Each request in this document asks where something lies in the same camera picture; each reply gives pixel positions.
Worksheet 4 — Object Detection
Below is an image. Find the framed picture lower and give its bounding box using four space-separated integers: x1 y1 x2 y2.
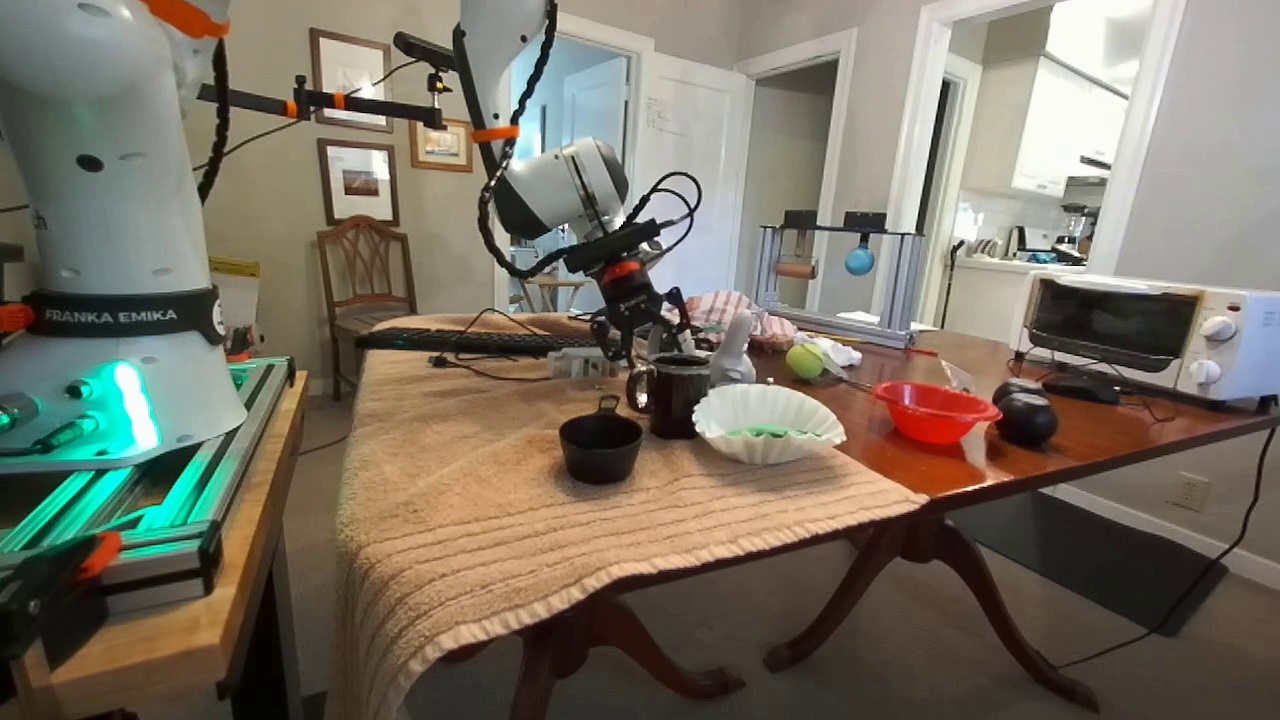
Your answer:
315 138 401 224

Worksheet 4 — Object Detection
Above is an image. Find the robot base mount frame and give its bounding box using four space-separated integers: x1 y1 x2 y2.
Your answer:
0 354 291 610

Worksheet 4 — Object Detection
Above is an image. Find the green tennis ball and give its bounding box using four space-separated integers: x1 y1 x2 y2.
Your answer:
785 344 825 378

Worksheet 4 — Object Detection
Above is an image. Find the black camera tripod arm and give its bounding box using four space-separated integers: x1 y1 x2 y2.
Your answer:
202 83 443 127

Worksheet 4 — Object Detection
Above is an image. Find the black round object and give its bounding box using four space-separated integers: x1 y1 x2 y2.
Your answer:
994 385 1060 449

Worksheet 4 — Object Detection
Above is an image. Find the aluminium frame rig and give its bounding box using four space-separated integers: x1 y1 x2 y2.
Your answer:
753 213 924 346

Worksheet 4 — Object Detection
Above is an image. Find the white toaster oven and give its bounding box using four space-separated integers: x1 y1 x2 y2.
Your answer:
1021 271 1280 405

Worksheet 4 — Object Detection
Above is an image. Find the small framed picture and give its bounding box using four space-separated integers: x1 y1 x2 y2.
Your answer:
410 118 471 171

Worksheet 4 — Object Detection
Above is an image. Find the small black measuring cup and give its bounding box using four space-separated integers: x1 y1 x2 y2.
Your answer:
561 397 646 484

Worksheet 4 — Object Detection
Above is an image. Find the red plastic bowl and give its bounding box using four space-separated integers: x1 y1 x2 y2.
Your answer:
871 378 999 449

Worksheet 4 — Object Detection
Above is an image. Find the white small device box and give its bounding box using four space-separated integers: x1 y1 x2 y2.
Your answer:
549 346 612 378

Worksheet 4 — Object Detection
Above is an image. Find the white coffee filter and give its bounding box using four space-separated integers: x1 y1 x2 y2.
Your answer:
692 385 845 465

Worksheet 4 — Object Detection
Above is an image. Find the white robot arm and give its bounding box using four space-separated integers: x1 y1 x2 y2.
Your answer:
0 0 692 472

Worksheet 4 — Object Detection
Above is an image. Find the white plastic bottle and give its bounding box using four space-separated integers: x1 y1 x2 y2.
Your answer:
714 314 755 385

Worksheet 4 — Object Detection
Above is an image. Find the black keyboard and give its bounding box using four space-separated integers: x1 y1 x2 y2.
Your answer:
357 327 565 354

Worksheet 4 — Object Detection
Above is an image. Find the red striped cloth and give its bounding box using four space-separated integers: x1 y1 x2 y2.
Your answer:
690 293 796 346

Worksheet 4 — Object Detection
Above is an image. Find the blue ball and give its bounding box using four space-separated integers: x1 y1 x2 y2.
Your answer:
845 237 877 274

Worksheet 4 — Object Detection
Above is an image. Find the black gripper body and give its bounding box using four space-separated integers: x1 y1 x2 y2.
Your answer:
587 260 696 359

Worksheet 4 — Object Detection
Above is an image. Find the wooden chair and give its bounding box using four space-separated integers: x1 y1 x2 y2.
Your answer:
315 215 417 397

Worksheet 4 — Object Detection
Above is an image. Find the framed picture upper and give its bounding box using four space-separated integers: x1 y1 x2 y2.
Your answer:
314 29 390 96

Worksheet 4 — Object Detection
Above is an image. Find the dark brown mug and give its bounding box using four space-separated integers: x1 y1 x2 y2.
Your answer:
629 351 714 440

